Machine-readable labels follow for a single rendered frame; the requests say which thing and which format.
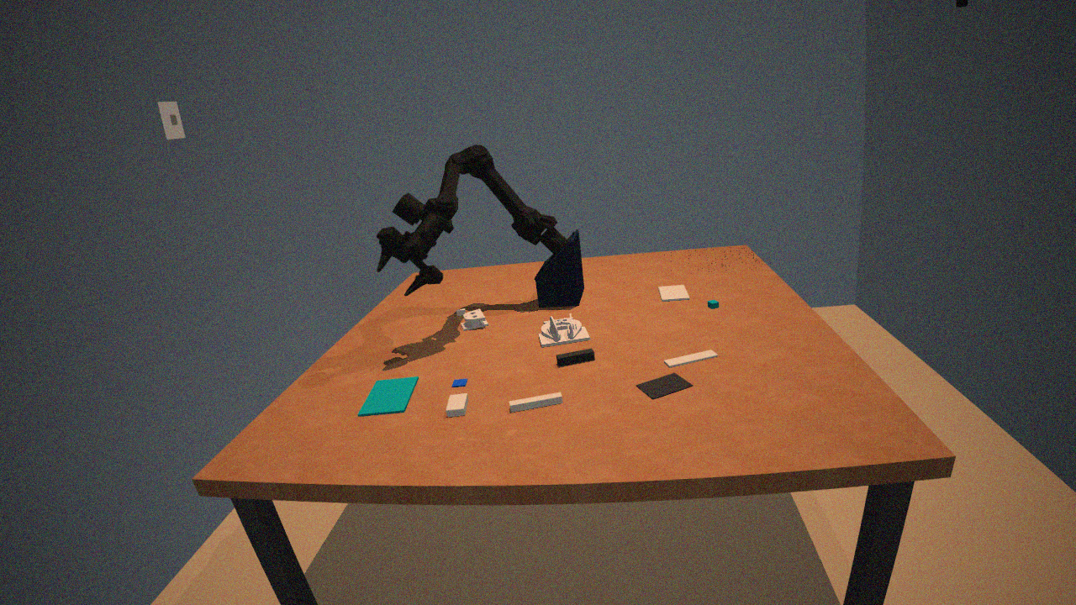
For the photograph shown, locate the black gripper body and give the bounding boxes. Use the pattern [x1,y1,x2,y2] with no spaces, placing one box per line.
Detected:
[376,227,444,284]

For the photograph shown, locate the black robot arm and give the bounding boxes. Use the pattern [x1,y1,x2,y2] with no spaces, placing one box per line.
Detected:
[393,145,571,259]

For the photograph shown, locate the teal flat rectangular plate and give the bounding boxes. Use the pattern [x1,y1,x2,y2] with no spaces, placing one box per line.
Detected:
[358,377,419,417]

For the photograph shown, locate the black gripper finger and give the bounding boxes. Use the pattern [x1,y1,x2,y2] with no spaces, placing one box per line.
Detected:
[404,275,435,296]
[377,238,398,272]

